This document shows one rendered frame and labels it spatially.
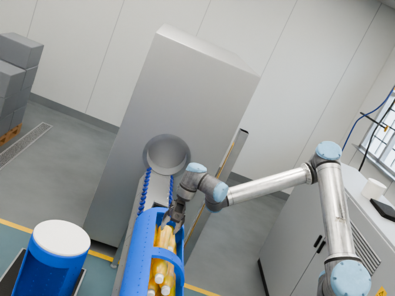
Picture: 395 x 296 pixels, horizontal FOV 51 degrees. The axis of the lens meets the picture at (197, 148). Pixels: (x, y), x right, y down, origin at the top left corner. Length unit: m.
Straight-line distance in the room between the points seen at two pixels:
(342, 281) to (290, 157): 5.25
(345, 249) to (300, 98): 4.98
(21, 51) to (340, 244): 4.09
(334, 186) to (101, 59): 5.05
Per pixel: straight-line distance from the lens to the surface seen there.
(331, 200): 1.91
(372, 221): 3.23
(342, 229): 1.86
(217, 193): 1.87
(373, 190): 3.72
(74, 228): 2.26
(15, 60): 5.11
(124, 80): 6.48
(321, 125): 6.86
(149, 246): 2.00
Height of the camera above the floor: 2.27
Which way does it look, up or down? 17 degrees down
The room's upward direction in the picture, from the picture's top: 24 degrees clockwise
